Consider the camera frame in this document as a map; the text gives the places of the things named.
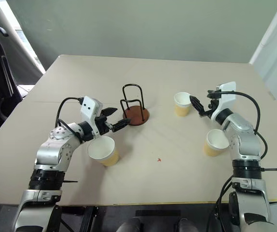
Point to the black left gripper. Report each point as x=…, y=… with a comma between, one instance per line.
x=102, y=125

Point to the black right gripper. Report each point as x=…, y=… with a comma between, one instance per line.
x=207, y=112

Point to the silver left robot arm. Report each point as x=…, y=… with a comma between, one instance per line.
x=54, y=149

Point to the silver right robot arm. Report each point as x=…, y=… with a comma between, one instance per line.
x=245, y=154

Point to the yellow paper cup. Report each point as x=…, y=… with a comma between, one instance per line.
x=182, y=106
x=104, y=149
x=214, y=142

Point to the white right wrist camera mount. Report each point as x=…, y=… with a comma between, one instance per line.
x=226, y=101

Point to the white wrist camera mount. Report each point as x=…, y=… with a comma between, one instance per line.
x=226, y=101
x=90, y=107

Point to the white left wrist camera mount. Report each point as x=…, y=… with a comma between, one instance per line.
x=90, y=107

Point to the black table frame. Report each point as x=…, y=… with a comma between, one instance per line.
x=80, y=218

